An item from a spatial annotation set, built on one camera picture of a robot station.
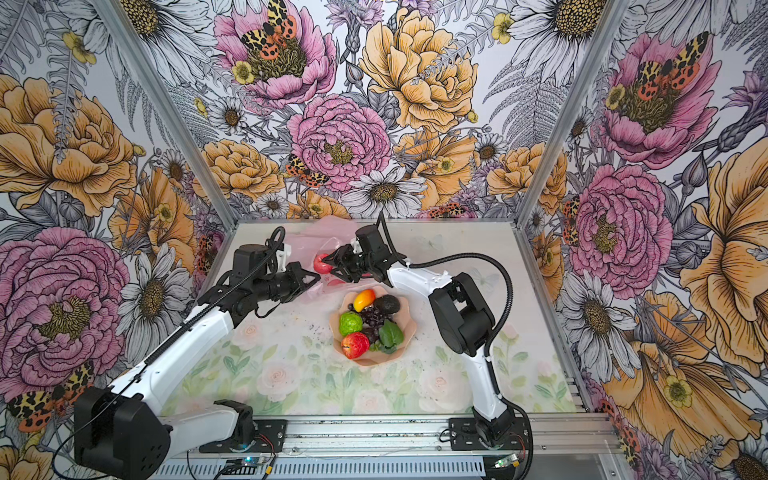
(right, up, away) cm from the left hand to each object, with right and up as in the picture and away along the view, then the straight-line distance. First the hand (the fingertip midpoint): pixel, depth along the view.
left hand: (320, 285), depth 79 cm
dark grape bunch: (+12, -12, +12) cm, 21 cm away
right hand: (-1, +3, +9) cm, 9 cm away
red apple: (+9, -16, 0) cm, 18 cm away
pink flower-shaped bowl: (+22, -11, +11) cm, 27 cm away
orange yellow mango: (+10, -6, +12) cm, 16 cm away
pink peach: (-2, +4, +9) cm, 11 cm away
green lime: (+7, -11, +6) cm, 14 cm away
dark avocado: (+18, -7, +10) cm, 21 cm away
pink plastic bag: (-6, +11, +13) cm, 18 cm away
